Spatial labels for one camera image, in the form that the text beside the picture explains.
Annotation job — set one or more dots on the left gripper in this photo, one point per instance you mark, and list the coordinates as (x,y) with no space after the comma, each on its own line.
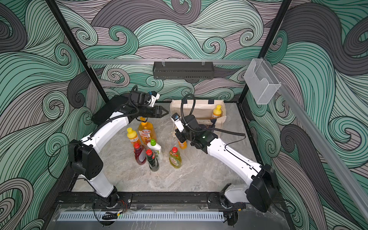
(157,111)

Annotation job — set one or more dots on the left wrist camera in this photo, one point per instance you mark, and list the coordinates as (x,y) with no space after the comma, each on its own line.
(144,99)

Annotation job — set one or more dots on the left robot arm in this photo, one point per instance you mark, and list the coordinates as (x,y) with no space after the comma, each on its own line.
(85,154)

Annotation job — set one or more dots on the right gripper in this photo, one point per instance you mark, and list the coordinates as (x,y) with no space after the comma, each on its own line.
(179,135)

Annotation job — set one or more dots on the white slotted cable duct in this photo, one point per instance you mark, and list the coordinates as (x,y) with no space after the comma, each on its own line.
(144,216)

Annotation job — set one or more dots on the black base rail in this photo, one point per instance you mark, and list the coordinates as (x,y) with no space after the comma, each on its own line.
(129,200)

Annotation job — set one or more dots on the large orange dish soap bottle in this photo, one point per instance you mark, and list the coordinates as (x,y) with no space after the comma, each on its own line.
(147,132)

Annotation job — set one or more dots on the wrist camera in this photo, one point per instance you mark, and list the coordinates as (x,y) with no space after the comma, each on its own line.
(177,122)
(144,99)

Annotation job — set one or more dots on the clear plastic wall bin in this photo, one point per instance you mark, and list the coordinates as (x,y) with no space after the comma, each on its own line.
(262,80)

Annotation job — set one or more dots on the white bottle green cap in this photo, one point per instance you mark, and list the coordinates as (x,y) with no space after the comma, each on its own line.
(156,148)

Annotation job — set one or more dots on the yellow cap orange bottle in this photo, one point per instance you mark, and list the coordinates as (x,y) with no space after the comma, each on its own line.
(217,112)
(133,136)
(182,142)

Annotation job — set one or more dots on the dark green bottle red cap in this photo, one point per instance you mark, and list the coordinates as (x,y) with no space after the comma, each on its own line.
(153,162)

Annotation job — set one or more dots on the beige canvas shopping bag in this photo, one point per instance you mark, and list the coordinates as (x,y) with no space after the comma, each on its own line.
(203,111)

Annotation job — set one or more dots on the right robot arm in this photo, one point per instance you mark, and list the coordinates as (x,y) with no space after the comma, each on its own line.
(260,181)

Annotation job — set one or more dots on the yellow-green bottle red cap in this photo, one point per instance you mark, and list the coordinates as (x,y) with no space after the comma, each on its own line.
(175,158)

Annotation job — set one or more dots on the red liquid bottle red cap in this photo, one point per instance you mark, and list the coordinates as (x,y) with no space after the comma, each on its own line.
(140,154)

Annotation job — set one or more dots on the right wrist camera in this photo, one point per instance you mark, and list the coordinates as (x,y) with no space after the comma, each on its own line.
(177,122)

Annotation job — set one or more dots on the black wall shelf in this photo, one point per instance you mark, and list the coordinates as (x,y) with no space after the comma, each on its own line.
(187,70)

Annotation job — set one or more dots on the black case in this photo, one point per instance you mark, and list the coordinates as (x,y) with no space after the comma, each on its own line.
(108,109)

